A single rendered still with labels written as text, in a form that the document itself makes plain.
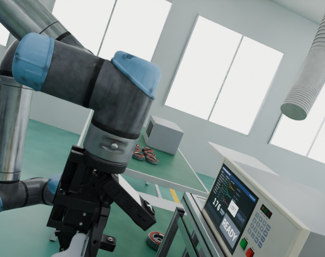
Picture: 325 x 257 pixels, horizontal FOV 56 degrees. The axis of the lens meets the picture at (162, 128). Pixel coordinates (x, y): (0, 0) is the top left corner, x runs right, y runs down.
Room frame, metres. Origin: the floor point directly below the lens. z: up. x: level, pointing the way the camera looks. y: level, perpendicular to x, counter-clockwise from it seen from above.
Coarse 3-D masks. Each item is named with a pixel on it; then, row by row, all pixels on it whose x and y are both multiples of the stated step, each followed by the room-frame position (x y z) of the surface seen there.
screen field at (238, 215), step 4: (232, 200) 0.85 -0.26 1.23; (232, 204) 0.84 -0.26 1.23; (228, 208) 0.85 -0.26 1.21; (232, 208) 0.83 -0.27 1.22; (236, 208) 0.81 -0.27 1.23; (232, 212) 0.82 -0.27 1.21; (236, 212) 0.81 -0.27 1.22; (240, 212) 0.79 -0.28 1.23; (236, 216) 0.80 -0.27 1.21; (240, 216) 0.78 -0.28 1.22; (244, 216) 0.76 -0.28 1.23; (236, 220) 0.79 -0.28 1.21; (240, 220) 0.77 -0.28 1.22; (244, 220) 0.76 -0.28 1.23; (240, 224) 0.77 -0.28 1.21
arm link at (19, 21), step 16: (0, 0) 0.50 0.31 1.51; (16, 0) 0.50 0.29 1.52; (32, 0) 0.52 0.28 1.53; (0, 16) 0.51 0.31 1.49; (16, 16) 0.50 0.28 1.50; (32, 16) 0.51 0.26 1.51; (48, 16) 0.53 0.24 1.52; (16, 32) 0.51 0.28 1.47; (32, 32) 0.51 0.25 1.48; (48, 32) 0.51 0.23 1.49; (64, 32) 0.53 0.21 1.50
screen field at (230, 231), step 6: (228, 216) 0.83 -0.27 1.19; (222, 222) 0.85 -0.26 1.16; (228, 222) 0.82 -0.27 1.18; (222, 228) 0.83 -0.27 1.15; (228, 228) 0.81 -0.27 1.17; (234, 228) 0.78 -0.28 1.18; (228, 234) 0.80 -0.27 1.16; (234, 234) 0.77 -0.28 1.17; (228, 240) 0.79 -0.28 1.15; (234, 240) 0.76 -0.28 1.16
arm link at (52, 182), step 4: (52, 176) 0.82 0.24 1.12; (56, 176) 0.81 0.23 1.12; (60, 176) 0.81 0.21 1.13; (48, 180) 0.80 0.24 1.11; (52, 180) 0.79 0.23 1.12; (56, 180) 0.79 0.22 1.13; (48, 184) 0.79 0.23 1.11; (52, 184) 0.78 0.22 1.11; (56, 184) 0.78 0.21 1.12; (44, 188) 0.81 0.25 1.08; (48, 188) 0.79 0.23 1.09; (52, 188) 0.78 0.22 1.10; (56, 188) 0.78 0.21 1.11; (44, 192) 0.81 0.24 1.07; (48, 192) 0.80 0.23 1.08; (52, 192) 0.78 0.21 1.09; (44, 196) 0.80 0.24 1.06; (48, 196) 0.80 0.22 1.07; (52, 196) 0.79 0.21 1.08; (44, 200) 0.81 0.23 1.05; (48, 200) 0.80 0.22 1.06; (52, 200) 0.79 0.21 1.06; (48, 204) 0.81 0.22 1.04; (52, 204) 0.80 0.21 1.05
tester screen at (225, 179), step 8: (224, 168) 0.97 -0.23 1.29; (224, 176) 0.95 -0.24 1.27; (232, 176) 0.90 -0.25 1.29; (216, 184) 0.98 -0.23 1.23; (224, 184) 0.93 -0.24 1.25; (232, 184) 0.89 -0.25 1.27; (240, 184) 0.85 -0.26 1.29; (216, 192) 0.96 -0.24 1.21; (224, 192) 0.91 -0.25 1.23; (232, 192) 0.87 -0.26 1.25; (240, 192) 0.83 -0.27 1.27; (248, 192) 0.79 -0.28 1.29; (208, 200) 0.98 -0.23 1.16; (224, 200) 0.89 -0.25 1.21; (240, 200) 0.81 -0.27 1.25; (248, 200) 0.78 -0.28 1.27; (208, 208) 0.96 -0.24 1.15; (224, 208) 0.87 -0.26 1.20; (240, 208) 0.80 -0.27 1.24; (248, 208) 0.76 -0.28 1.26; (232, 216) 0.82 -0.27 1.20; (216, 224) 0.87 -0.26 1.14; (240, 232) 0.75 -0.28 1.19
